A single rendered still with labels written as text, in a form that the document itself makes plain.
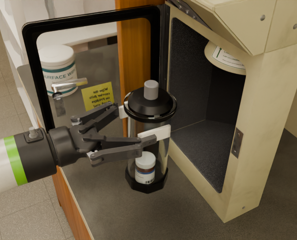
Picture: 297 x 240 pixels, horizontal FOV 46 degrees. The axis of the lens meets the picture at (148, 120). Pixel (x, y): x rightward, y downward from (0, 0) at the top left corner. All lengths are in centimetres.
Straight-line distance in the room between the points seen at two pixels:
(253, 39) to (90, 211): 59
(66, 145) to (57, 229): 144
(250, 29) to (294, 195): 58
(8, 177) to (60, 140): 11
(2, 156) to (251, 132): 46
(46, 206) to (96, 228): 130
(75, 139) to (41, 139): 7
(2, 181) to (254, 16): 48
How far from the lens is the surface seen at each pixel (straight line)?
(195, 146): 97
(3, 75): 344
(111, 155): 65
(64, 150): 65
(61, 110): 86
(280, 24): 59
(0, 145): 65
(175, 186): 97
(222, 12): 50
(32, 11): 189
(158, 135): 69
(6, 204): 227
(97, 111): 74
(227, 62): 72
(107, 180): 99
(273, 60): 63
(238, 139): 72
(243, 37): 55
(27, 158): 64
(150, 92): 67
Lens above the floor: 168
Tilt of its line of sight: 39 degrees down
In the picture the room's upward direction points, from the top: straight up
